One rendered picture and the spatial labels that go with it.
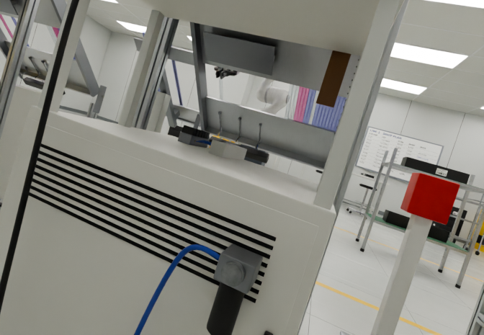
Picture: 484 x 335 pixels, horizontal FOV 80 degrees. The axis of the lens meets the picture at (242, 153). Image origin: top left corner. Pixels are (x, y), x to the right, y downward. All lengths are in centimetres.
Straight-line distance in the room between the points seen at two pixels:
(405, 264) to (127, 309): 102
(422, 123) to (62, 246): 821
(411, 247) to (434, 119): 735
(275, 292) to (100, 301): 36
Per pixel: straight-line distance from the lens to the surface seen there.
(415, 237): 132
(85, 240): 70
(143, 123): 113
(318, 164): 142
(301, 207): 50
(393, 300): 138
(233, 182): 52
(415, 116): 846
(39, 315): 83
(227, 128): 151
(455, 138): 865
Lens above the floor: 68
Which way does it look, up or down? 2 degrees down
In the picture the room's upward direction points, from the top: 18 degrees clockwise
